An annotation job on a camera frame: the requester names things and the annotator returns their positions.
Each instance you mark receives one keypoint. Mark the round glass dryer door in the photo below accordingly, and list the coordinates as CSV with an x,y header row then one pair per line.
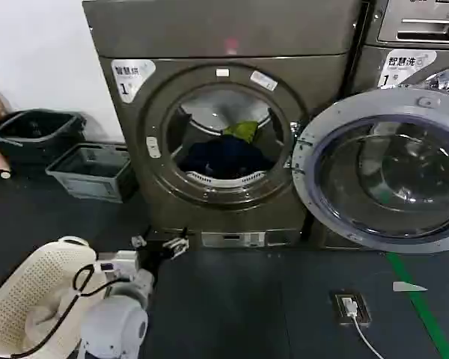
x,y
393,108

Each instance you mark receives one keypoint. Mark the black plastic bin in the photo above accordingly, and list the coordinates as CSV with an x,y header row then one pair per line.
x,y
11,140

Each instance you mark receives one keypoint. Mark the green floor tape strip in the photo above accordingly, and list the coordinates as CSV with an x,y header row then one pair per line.
x,y
423,306

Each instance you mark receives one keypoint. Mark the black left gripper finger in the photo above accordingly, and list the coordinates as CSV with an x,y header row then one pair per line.
x,y
176,246
139,241

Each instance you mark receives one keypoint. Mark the black floor socket box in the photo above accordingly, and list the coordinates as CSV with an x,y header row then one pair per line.
x,y
340,314

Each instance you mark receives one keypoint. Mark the cream perforated laundry basket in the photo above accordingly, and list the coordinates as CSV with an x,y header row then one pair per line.
x,y
30,276

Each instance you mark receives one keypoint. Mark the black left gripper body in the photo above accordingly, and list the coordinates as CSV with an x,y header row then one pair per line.
x,y
155,252

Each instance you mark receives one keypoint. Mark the grey front-loading dryer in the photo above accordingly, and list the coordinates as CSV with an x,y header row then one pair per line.
x,y
217,30

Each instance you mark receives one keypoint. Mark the grey plastic crate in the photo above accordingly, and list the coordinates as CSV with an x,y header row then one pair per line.
x,y
90,185

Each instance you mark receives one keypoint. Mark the white floor tape piece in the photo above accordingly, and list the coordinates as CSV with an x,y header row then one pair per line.
x,y
406,286

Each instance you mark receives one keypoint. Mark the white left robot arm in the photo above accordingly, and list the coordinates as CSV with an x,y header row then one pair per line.
x,y
116,321

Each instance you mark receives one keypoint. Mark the dark blue garment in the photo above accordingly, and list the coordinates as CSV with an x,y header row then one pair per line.
x,y
228,155

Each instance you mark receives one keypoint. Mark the yellow-green garment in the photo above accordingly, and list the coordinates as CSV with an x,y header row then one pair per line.
x,y
243,130

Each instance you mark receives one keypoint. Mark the white cloth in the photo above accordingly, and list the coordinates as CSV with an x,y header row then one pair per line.
x,y
41,318

